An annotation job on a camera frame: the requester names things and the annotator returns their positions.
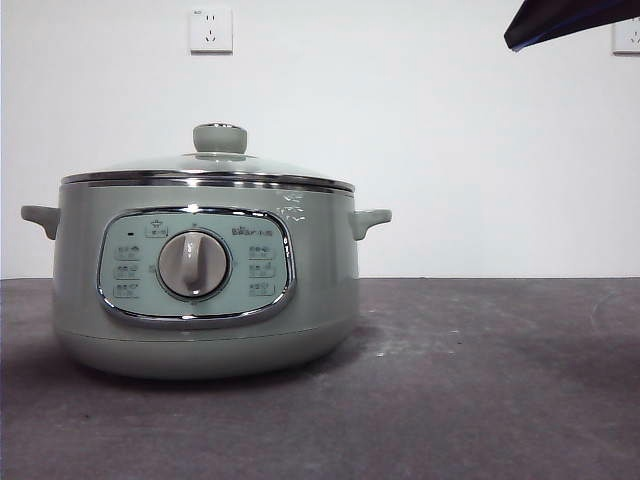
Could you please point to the white wall socket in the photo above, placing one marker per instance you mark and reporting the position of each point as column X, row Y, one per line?
column 210, row 30
column 629, row 37

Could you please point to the glass lid with green knob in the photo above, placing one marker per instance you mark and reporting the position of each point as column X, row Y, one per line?
column 220, row 140

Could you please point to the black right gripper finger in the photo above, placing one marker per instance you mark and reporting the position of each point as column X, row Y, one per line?
column 560, row 17
column 522, row 47

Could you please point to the sage green electric pot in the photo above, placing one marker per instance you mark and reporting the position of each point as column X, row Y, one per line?
column 200, row 345

